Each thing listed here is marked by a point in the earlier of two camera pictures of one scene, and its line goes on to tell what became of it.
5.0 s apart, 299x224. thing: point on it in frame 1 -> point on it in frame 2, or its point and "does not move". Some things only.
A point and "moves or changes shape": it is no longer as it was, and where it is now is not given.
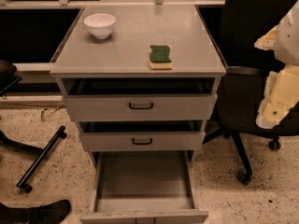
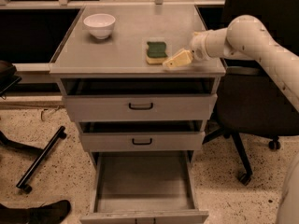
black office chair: x=248 y=12 does not move
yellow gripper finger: x=281 y=94 -> x=204 y=44
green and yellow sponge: x=160 y=57 moves or changes shape
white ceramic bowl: x=100 y=24 does not move
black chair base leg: x=23 y=181 does not move
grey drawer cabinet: x=142 y=82 does not move
